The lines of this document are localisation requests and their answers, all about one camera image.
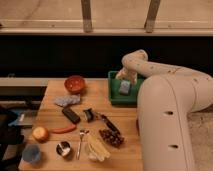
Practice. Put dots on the shiny metal cup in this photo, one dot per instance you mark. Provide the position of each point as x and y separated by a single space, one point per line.
63 148

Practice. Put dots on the blue-grey sponge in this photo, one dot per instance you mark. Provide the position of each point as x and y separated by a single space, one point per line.
124 87

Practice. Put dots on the red chili pepper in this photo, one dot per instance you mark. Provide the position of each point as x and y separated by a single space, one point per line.
63 130

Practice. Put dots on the bunch of dark grapes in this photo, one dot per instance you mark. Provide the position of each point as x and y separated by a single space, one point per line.
111 137

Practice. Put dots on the black rectangular block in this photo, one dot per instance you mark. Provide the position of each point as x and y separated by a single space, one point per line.
71 115

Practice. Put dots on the black-handled knife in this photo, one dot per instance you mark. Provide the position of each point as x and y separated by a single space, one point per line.
109 124

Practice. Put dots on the small black metal clip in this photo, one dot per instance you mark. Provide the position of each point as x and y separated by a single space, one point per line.
89 115

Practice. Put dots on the apple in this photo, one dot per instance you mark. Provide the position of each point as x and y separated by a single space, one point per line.
41 134

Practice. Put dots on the blue silicone cup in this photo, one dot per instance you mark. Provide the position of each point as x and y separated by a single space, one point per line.
31 154

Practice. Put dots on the yellow banana in bowl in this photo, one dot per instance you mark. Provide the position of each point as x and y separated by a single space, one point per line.
95 150

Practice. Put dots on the red bowl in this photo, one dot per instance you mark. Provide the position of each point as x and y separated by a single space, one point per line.
75 84

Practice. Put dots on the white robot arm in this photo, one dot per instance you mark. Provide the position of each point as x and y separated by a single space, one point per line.
165 98

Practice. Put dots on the metal spoon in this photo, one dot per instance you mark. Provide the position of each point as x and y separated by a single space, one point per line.
81 135

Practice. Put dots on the crumpled grey cloth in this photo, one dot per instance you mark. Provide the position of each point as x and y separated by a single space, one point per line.
64 101

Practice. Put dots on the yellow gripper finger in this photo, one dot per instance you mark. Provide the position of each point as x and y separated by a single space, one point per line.
133 79
120 75

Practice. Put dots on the green plastic tray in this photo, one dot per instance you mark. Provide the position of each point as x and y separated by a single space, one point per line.
115 97

